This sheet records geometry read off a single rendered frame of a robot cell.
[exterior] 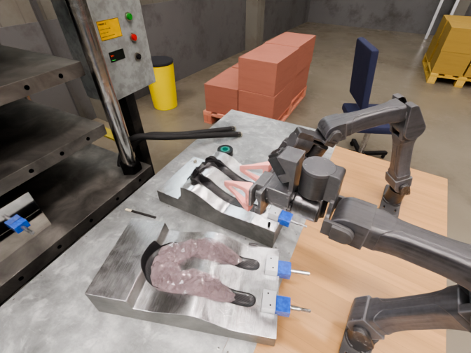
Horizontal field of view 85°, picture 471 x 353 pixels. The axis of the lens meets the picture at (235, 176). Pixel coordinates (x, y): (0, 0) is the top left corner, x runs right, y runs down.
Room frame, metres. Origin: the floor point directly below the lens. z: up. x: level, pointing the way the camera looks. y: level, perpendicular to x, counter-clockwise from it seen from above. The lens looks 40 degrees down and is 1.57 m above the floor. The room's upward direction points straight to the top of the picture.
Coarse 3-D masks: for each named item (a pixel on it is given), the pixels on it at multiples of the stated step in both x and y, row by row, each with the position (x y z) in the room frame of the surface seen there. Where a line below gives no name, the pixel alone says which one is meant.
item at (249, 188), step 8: (264, 176) 0.40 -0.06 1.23; (224, 184) 0.42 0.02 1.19; (232, 184) 0.41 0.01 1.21; (240, 184) 0.39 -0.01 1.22; (248, 184) 0.38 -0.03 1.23; (256, 184) 0.38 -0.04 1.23; (264, 184) 0.38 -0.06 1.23; (232, 192) 0.41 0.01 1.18; (248, 192) 0.37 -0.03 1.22; (240, 200) 0.38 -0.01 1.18; (248, 200) 0.37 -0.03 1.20; (248, 208) 0.37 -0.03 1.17
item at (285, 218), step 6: (270, 210) 0.59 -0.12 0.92; (276, 210) 0.59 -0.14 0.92; (282, 210) 0.61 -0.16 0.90; (270, 216) 0.58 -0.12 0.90; (276, 216) 0.57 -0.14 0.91; (282, 216) 0.58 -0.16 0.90; (288, 216) 0.58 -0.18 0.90; (282, 222) 0.56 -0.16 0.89; (288, 222) 0.55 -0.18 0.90; (294, 222) 0.56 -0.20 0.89
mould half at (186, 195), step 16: (192, 160) 0.95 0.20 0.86; (224, 160) 0.86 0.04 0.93; (176, 176) 0.84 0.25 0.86; (208, 176) 0.75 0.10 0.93; (224, 176) 0.78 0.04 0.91; (240, 176) 0.80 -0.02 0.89; (160, 192) 0.75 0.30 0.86; (176, 192) 0.74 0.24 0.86; (192, 192) 0.67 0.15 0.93; (208, 192) 0.68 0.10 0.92; (240, 192) 0.72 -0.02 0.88; (192, 208) 0.68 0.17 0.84; (208, 208) 0.64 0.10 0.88; (224, 208) 0.63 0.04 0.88; (240, 208) 0.63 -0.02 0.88; (224, 224) 0.61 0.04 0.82; (240, 224) 0.58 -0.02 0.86; (256, 224) 0.56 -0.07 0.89; (272, 224) 0.56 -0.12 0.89; (256, 240) 0.55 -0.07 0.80; (272, 240) 0.53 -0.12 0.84
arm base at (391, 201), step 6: (390, 186) 0.76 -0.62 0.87; (384, 192) 0.80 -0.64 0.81; (390, 192) 0.74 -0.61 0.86; (396, 192) 0.73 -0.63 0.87; (384, 198) 0.75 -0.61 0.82; (390, 198) 0.73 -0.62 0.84; (396, 198) 0.72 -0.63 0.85; (402, 198) 0.72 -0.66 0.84; (384, 204) 0.73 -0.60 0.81; (390, 204) 0.72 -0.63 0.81; (396, 204) 0.72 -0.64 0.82; (390, 210) 0.69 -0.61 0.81; (396, 210) 0.69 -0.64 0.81; (396, 216) 0.66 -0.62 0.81
